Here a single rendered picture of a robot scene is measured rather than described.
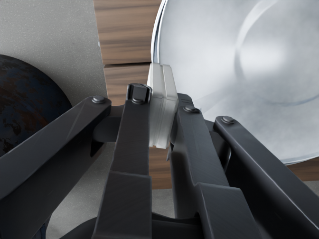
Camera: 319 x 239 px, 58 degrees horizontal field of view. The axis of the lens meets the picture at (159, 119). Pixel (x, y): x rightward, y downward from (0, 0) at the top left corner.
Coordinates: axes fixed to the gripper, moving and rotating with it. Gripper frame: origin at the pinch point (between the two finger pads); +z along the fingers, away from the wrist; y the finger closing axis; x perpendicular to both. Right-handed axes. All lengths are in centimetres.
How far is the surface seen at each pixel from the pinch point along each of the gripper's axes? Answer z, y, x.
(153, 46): 13.2, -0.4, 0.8
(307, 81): 12.6, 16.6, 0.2
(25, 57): 51, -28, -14
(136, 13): 14.7, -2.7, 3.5
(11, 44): 51, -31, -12
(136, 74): 15.1, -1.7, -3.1
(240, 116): 13.5, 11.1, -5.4
